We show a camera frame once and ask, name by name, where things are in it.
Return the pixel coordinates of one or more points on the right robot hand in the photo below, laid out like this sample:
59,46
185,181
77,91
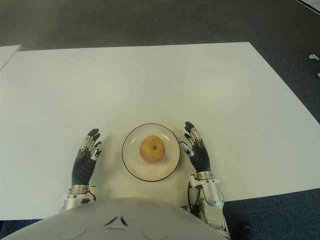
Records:
201,158

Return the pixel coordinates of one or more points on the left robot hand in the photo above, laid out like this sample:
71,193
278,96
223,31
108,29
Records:
82,170

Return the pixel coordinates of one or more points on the yellow-red apple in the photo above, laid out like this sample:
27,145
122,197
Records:
152,148

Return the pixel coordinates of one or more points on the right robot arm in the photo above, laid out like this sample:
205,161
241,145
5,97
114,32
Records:
212,197

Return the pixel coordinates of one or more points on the white plate black rim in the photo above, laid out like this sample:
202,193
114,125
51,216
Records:
132,165

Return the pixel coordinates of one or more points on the grey robot torso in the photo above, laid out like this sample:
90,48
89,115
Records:
112,220

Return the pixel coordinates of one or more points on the white handheld controller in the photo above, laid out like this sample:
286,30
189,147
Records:
314,57

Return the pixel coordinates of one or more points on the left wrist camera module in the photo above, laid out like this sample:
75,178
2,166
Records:
92,192

